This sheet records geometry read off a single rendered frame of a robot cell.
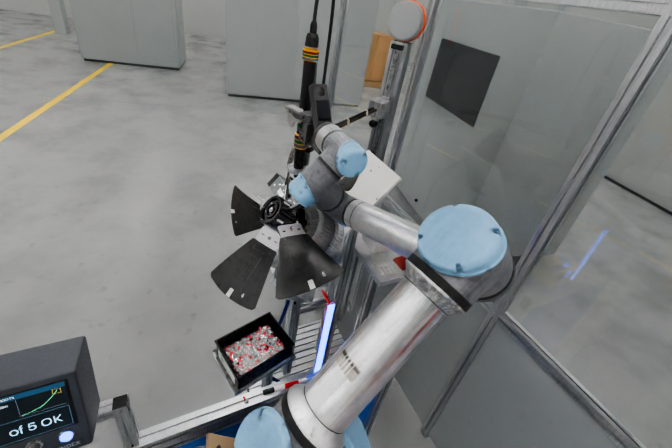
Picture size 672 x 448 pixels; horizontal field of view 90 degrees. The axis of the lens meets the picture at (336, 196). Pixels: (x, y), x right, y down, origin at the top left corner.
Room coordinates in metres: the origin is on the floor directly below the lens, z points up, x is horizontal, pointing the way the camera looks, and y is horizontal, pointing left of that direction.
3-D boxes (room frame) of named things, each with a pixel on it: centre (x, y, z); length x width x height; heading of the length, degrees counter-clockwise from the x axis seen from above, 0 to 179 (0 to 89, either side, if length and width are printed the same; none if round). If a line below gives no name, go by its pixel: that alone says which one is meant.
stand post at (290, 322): (1.13, 0.11, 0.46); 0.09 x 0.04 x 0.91; 31
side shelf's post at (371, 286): (1.34, -0.28, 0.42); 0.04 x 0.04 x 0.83; 31
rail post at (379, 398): (0.82, -0.33, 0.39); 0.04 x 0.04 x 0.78; 31
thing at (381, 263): (1.23, -0.28, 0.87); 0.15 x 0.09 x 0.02; 26
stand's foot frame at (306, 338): (1.18, 0.03, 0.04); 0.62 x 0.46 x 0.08; 121
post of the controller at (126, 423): (0.38, 0.41, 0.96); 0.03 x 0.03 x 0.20; 31
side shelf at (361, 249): (1.34, -0.28, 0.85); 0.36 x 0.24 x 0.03; 31
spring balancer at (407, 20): (1.62, -0.16, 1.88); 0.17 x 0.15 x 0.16; 31
